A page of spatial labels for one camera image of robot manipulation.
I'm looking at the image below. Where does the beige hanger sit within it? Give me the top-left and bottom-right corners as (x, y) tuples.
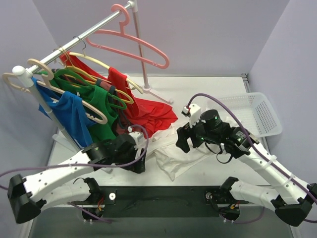
(2, 59), (108, 124)

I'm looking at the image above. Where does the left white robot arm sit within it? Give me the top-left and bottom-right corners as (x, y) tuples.
(7, 132), (146, 224)

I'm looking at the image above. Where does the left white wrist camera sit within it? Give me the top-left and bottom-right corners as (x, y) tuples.
(127, 127), (146, 148)

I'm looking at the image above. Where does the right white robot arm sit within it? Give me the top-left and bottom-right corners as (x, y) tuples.
(176, 104), (317, 227)

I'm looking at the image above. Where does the blue tank top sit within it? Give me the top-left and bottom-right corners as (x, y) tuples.
(32, 78), (95, 147)

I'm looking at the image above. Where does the white tank top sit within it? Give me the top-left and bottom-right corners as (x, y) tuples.
(146, 119), (219, 181)

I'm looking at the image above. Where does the white plastic basket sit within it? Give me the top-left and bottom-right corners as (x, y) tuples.
(218, 92), (282, 138)

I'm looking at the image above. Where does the silver clothes rack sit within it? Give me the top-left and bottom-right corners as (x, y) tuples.
(2, 0), (173, 152)

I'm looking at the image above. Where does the green tank top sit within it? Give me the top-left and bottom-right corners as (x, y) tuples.
(50, 70), (118, 142)

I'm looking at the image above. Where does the yellow hanger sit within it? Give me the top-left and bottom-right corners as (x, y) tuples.
(59, 48), (136, 105)

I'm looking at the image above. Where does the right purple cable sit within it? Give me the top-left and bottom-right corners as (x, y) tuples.
(187, 93), (317, 225)

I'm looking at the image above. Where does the cream hanger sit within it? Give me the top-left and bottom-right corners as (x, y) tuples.
(69, 36), (144, 94)

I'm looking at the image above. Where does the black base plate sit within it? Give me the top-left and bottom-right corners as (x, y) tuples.
(81, 185), (241, 221)

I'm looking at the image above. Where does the green hanger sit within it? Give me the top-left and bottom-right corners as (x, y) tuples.
(49, 69), (127, 111)

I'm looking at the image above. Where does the pink plastic hanger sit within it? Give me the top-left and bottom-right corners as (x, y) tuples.
(86, 3), (170, 70)

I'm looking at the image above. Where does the red tank top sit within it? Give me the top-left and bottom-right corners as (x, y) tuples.
(59, 54), (179, 139)

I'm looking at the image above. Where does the maroon tank top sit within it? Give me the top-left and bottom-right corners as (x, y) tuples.
(96, 79), (134, 135)

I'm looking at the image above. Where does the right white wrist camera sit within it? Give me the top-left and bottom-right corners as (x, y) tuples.
(181, 104), (206, 128)

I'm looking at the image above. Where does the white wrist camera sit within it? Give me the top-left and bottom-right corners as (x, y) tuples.
(181, 104), (206, 128)
(127, 127), (146, 148)

